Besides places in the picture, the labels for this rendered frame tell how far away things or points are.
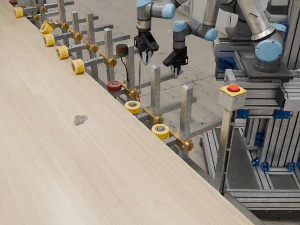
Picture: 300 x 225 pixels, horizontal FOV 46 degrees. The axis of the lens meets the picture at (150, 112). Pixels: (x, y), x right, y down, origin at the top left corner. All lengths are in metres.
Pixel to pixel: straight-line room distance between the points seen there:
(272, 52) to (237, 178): 1.02
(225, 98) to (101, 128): 0.62
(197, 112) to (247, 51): 1.22
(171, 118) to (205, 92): 0.62
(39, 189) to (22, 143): 0.31
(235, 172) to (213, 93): 1.45
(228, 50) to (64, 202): 1.49
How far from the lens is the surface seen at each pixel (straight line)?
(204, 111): 3.46
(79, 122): 1.71
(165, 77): 2.17
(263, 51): 1.72
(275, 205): 2.38
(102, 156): 1.49
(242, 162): 2.58
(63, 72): 2.20
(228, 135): 1.42
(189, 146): 1.68
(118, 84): 1.99
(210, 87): 3.88
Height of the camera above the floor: 1.85
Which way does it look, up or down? 33 degrees down
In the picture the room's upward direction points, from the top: straight up
